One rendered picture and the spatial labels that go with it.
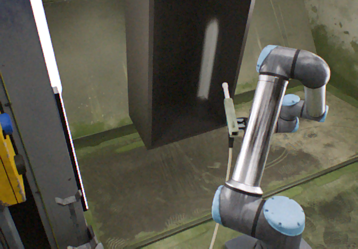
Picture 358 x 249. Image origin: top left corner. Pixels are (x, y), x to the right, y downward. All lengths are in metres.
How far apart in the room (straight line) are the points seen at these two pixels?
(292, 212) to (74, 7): 2.46
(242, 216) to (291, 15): 2.91
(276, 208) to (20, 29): 1.07
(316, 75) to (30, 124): 1.08
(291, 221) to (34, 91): 1.02
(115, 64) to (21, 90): 1.88
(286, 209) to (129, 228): 1.31
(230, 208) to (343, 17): 2.73
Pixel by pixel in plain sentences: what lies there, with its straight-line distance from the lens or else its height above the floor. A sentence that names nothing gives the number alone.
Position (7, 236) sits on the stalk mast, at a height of 1.17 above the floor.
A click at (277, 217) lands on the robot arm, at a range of 1.41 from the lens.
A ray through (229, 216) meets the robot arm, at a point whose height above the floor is 0.85.
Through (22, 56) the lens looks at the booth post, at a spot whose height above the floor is 1.45.
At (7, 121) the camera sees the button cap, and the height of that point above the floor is 1.50.
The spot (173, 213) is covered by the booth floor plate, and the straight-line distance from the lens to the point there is 2.56.
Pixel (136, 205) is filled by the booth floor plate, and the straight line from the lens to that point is 2.63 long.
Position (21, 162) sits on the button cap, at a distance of 0.97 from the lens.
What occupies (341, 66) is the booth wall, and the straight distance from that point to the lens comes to 3.96.
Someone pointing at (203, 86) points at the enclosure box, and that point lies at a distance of 2.75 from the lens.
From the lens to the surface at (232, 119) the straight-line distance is 1.99.
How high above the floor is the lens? 1.95
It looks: 33 degrees down
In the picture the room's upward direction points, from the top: 2 degrees counter-clockwise
